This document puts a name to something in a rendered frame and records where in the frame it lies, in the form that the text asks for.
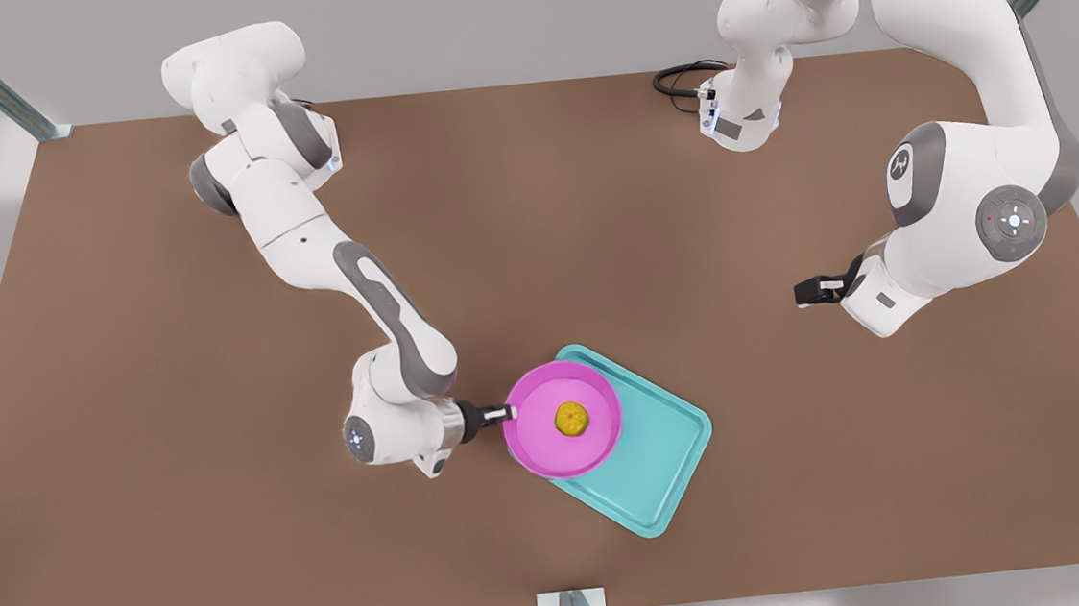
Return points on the teal rectangular tray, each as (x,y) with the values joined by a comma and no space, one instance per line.
(654,467)

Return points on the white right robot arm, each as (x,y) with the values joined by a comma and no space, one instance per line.
(304,244)

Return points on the pink round plate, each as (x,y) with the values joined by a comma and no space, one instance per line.
(540,428)

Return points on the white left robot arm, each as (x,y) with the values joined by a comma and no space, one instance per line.
(963,183)

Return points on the orange fruit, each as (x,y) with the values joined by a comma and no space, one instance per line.
(572,418)

